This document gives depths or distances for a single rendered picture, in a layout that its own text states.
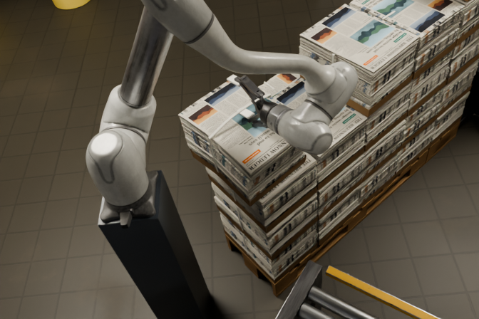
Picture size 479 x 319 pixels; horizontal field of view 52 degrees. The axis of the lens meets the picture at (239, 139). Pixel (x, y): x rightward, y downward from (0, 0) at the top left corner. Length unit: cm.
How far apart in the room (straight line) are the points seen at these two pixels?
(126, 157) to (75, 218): 159
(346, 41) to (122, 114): 94
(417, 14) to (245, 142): 95
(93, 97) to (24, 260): 128
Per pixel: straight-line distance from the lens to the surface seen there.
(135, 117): 159
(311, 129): 141
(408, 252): 267
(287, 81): 255
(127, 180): 153
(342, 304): 164
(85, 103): 369
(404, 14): 220
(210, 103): 182
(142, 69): 147
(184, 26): 115
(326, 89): 143
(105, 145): 150
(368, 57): 196
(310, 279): 167
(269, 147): 165
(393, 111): 225
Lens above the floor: 231
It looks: 48 degrees down
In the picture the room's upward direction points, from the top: 10 degrees counter-clockwise
